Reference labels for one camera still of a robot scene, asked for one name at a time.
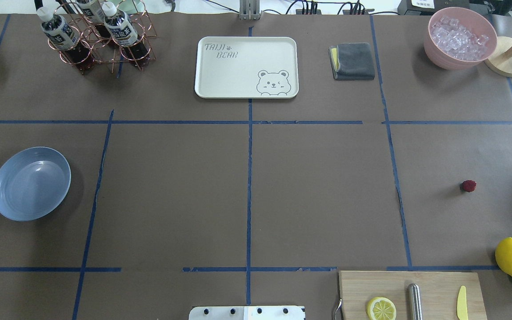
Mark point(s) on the pink bowl of ice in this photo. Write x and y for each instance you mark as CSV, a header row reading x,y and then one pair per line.
x,y
458,38

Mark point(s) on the red strawberry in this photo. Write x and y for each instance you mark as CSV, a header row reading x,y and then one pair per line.
x,y
468,186

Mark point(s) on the tea bottle white cap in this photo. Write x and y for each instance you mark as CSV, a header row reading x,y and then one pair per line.
x,y
64,38

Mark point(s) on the cream bear tray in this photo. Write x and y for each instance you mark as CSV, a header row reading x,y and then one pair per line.
x,y
242,67

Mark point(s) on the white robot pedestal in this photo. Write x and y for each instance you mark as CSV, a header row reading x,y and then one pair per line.
x,y
266,312

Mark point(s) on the copper wire bottle rack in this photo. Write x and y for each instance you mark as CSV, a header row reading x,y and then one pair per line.
x,y
93,44

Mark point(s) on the metal rod black cap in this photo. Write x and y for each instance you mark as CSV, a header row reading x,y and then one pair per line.
x,y
414,295

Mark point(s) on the yellow plastic knife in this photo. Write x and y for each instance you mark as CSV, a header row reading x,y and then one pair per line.
x,y
461,303

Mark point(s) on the lemon half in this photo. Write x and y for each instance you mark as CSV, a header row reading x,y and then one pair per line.
x,y
381,308

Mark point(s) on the blue plate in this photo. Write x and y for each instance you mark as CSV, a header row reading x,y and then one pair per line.
x,y
33,183

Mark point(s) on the grey folded cloth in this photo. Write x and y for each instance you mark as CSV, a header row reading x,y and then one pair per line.
x,y
352,61

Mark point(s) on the aluminium frame post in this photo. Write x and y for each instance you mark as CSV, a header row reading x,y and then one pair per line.
x,y
249,10

